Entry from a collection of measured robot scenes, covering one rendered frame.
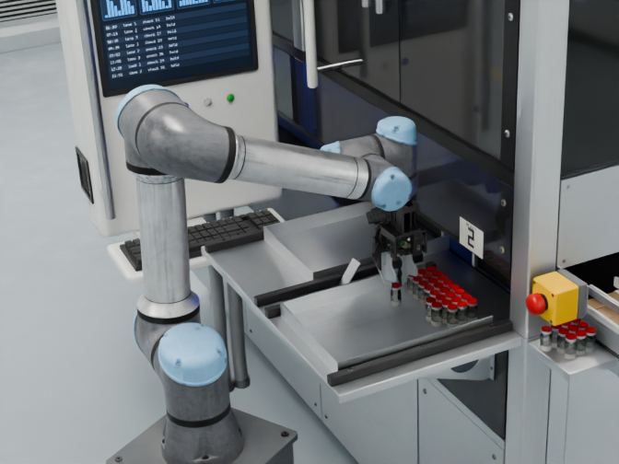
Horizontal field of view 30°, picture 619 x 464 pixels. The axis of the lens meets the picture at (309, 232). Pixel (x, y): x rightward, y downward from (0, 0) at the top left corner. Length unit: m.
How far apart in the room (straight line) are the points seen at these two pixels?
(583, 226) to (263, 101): 1.03
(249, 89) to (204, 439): 1.12
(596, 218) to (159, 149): 0.86
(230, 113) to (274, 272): 0.55
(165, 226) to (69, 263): 2.62
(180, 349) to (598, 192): 0.83
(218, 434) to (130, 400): 1.68
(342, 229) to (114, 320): 1.66
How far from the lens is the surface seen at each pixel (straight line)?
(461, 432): 2.64
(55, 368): 3.98
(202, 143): 1.87
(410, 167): 2.21
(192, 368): 2.01
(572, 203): 2.21
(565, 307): 2.17
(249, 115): 2.95
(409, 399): 2.82
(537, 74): 2.06
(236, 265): 2.58
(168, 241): 2.06
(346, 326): 2.32
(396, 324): 2.32
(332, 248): 2.62
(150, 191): 2.02
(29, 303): 4.41
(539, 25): 2.03
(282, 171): 1.94
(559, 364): 2.22
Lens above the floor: 2.07
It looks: 26 degrees down
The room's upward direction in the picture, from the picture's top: 3 degrees counter-clockwise
